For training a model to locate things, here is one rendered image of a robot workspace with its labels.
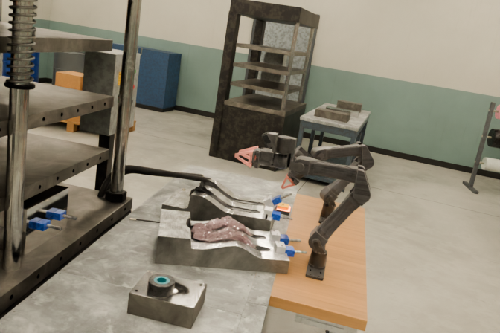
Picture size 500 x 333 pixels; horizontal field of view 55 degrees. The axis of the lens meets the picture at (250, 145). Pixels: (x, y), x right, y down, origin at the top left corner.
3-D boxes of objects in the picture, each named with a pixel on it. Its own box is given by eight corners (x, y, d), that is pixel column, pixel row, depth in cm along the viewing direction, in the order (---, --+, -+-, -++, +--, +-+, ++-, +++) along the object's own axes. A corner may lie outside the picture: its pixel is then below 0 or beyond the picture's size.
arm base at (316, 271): (308, 257, 181) (327, 262, 180) (313, 238, 200) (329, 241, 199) (304, 276, 183) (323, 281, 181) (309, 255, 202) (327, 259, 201)
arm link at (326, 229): (304, 242, 187) (361, 183, 178) (306, 236, 194) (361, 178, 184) (317, 253, 187) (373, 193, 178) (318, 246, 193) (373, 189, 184)
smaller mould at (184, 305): (204, 302, 155) (207, 283, 153) (190, 329, 140) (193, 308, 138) (145, 288, 157) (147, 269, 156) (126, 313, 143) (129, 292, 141)
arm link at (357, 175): (293, 157, 181) (375, 173, 175) (296, 153, 189) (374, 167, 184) (288, 188, 183) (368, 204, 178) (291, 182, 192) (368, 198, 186)
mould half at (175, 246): (275, 244, 207) (279, 220, 205) (287, 273, 182) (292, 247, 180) (158, 233, 199) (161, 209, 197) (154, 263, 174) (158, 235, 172)
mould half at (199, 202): (274, 218, 236) (280, 193, 233) (268, 239, 211) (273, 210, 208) (178, 198, 242) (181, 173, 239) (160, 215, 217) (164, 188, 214)
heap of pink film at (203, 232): (251, 232, 201) (254, 215, 199) (257, 251, 184) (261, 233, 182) (190, 226, 197) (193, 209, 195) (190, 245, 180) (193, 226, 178)
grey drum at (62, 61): (84, 99, 897) (88, 52, 877) (86, 105, 844) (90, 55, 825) (50, 97, 874) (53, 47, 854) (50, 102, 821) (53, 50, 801)
